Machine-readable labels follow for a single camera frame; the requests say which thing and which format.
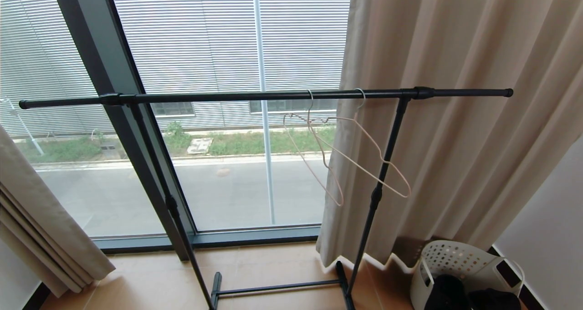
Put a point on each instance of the pink clothes hanger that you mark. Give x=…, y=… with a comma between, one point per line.
x=392, y=167
x=297, y=148

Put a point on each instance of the black shorts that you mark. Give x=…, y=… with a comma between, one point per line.
x=446, y=294

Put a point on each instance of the black clothes rack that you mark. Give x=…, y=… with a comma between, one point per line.
x=273, y=95

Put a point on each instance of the white laundry basket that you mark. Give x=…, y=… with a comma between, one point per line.
x=455, y=257

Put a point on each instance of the window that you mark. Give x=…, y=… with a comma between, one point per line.
x=205, y=41

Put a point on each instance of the beige curtain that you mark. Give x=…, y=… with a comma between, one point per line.
x=41, y=228
x=464, y=164

